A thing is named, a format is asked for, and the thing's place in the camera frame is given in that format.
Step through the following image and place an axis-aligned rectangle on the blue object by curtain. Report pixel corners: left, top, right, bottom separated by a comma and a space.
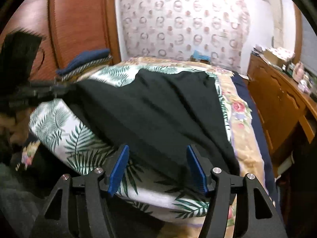
190, 50, 211, 64

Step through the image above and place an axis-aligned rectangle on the wooden louvered wardrobe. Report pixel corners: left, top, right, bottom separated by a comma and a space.
1, 0, 121, 80

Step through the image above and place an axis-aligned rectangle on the circle pattern curtain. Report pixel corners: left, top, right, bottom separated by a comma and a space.
119, 0, 250, 71

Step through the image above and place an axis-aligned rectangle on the floral bedspread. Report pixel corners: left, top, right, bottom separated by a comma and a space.
13, 58, 277, 237

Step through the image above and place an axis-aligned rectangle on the palm leaf print cushion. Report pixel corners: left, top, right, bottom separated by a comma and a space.
30, 64, 240, 222

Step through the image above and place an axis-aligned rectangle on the folded navy blue garment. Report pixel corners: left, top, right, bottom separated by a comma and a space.
56, 48, 110, 76

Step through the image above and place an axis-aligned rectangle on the cardboard box on sideboard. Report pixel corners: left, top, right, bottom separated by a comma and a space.
263, 47, 295, 68

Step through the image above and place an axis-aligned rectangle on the pink ceramic jug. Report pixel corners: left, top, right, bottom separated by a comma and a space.
292, 61, 305, 83

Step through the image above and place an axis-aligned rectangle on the wooden sideboard cabinet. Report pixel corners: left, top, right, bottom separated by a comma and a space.
247, 54, 316, 167

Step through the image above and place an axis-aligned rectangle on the black t-shirt white print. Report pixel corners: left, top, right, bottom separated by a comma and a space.
63, 69, 240, 186

